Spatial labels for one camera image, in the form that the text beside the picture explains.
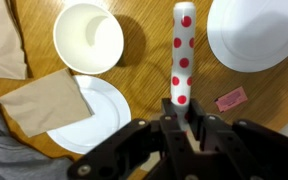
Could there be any white round plate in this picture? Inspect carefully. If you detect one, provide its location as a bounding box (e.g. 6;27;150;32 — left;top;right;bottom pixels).
46;74;132;155
206;0;288;73

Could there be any pink paper packet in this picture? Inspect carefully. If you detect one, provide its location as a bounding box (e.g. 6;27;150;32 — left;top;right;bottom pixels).
214;86;249;113

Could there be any white paper cup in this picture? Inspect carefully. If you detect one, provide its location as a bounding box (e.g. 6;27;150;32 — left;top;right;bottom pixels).
52;3;125;75

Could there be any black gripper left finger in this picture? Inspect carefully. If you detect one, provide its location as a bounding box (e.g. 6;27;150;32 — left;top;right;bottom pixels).
67;98;198;180

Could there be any gray sweater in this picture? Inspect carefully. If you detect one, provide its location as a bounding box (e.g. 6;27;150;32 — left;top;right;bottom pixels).
0;91;73;180

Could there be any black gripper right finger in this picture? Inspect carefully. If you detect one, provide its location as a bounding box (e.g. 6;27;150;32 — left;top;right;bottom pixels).
187;98;288;180

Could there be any white red-dotted marker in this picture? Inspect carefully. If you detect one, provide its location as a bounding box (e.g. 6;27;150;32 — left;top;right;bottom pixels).
169;1;197;134

